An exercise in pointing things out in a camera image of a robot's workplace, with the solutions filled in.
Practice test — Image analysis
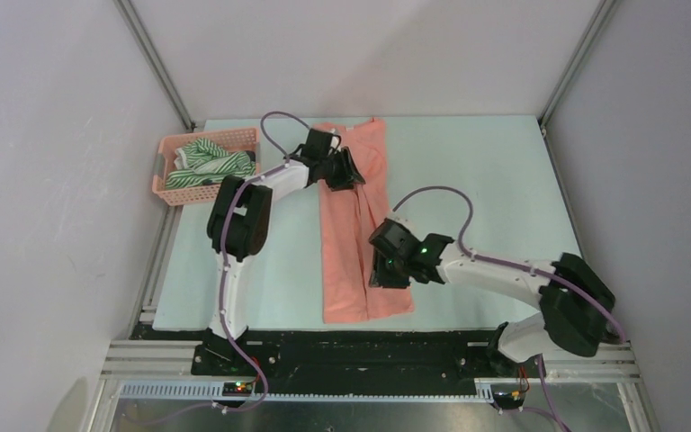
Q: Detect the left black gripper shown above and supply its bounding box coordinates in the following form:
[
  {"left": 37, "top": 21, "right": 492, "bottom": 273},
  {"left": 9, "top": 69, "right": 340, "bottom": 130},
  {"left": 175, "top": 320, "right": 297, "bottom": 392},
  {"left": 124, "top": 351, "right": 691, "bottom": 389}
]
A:
[{"left": 319, "top": 146, "right": 364, "bottom": 192}]

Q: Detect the salmon pink t-shirt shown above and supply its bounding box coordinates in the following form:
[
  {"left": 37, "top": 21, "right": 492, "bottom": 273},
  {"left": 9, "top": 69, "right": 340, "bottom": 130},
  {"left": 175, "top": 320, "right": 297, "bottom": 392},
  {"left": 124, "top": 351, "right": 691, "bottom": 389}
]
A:
[{"left": 316, "top": 117, "right": 414, "bottom": 324}]

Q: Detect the green white striped garment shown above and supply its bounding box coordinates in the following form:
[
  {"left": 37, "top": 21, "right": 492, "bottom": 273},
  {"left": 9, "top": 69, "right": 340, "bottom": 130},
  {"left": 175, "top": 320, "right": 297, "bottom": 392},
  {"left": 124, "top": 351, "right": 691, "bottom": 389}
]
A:
[{"left": 166, "top": 138, "right": 256, "bottom": 190}]

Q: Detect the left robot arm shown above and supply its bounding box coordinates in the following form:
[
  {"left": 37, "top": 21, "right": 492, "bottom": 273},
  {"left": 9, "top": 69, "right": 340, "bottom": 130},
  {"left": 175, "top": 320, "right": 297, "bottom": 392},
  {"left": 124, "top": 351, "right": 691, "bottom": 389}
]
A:
[{"left": 207, "top": 129, "right": 365, "bottom": 339}]

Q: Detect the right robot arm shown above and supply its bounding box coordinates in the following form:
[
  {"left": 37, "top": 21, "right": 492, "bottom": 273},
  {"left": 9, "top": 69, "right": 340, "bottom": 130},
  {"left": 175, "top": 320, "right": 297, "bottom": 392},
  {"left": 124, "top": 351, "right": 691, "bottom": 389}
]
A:
[{"left": 369, "top": 219, "right": 615, "bottom": 376}]

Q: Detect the pink plastic laundry basket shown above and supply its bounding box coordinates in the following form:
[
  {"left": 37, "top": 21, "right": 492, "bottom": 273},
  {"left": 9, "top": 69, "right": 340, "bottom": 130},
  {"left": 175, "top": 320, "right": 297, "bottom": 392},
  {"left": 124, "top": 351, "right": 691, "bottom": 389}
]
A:
[{"left": 152, "top": 128, "right": 259, "bottom": 206}]

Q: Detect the right small circuit board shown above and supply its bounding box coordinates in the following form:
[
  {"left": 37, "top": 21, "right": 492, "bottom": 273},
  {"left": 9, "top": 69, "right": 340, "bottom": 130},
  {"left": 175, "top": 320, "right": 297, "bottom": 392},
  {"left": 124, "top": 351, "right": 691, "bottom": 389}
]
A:
[{"left": 492, "top": 390, "right": 527, "bottom": 405}]

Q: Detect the small circuit board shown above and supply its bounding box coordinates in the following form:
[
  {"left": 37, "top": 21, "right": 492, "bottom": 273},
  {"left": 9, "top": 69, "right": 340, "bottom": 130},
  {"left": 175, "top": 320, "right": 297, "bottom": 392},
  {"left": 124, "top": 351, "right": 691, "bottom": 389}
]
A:
[
  {"left": 492, "top": 390, "right": 527, "bottom": 405},
  {"left": 221, "top": 381, "right": 255, "bottom": 398}
]

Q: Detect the left small circuit board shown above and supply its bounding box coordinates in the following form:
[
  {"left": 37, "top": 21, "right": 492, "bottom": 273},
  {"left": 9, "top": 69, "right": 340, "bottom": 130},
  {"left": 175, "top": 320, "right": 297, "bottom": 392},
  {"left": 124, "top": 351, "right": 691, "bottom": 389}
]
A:
[{"left": 221, "top": 381, "right": 255, "bottom": 398}]

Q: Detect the aluminium toothed cable duct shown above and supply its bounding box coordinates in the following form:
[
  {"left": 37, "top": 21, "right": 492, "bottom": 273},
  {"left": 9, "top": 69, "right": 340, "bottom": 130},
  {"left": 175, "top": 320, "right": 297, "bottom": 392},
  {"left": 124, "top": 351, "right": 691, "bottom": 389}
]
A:
[{"left": 118, "top": 380, "right": 493, "bottom": 403}]

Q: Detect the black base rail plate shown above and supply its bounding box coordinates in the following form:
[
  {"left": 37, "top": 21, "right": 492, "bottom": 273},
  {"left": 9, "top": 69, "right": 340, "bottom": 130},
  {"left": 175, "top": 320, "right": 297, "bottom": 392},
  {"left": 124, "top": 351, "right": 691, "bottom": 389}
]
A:
[{"left": 131, "top": 324, "right": 536, "bottom": 395}]

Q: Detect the right aluminium corner post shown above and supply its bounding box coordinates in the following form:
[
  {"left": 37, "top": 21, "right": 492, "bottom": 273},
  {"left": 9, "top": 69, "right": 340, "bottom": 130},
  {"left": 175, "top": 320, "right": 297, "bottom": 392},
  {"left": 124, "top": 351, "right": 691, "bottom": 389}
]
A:
[{"left": 538, "top": 0, "right": 624, "bottom": 128}]

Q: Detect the aluminium corner post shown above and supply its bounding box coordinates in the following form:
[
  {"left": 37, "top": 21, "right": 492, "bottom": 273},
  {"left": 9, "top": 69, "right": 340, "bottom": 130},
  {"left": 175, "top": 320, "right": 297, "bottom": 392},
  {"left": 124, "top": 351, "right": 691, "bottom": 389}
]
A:
[
  {"left": 538, "top": 0, "right": 624, "bottom": 128},
  {"left": 113, "top": 0, "right": 196, "bottom": 132}
]

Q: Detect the left aluminium corner post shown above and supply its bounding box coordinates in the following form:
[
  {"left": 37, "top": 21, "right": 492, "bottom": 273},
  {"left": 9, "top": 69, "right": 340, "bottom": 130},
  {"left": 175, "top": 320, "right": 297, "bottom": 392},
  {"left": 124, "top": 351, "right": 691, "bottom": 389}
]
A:
[{"left": 113, "top": 0, "right": 196, "bottom": 132}]

